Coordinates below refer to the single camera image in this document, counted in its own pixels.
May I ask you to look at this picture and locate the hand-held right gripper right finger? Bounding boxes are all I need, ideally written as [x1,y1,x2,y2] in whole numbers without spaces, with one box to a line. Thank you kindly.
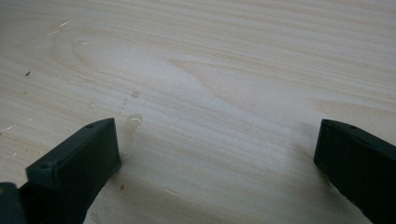
[313,119,396,224]

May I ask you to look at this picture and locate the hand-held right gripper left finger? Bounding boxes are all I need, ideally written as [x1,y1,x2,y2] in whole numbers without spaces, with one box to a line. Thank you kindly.
[18,117,122,224]

